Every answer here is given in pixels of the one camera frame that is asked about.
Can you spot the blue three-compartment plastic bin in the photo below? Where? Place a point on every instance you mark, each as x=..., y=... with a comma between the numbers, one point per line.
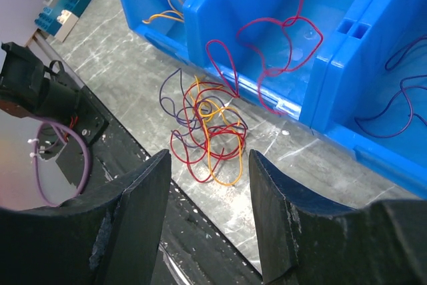
x=352, y=72

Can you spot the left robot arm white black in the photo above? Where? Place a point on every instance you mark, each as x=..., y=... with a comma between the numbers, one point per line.
x=31, y=89

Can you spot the blue lego brick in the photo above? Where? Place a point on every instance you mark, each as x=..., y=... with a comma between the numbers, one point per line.
x=58, y=17

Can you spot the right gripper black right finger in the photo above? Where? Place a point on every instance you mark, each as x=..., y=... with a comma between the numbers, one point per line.
x=305, y=238

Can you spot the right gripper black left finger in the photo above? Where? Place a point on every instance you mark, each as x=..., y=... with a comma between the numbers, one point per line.
x=109, y=235

